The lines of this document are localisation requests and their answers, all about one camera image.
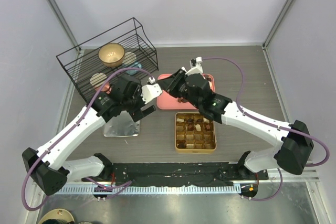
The pink cup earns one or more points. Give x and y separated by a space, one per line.
97 80

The blue cup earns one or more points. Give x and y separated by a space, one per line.
135 66

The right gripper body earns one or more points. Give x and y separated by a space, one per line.
179 89

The pink tray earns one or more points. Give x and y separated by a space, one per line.
167 102

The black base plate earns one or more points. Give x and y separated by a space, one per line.
208 174

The round object bottom left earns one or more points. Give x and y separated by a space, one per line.
57 216

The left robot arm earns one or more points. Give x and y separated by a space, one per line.
47 166

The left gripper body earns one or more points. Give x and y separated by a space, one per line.
134 103

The silver box lid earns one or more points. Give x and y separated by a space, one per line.
121 126

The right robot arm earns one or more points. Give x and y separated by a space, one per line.
291 145

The gold chocolate box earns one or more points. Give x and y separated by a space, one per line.
194 134

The white cable duct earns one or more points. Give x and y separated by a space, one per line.
86 189

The black wire rack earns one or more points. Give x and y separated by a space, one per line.
123 46

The gold bowl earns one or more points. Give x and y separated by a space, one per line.
112 54

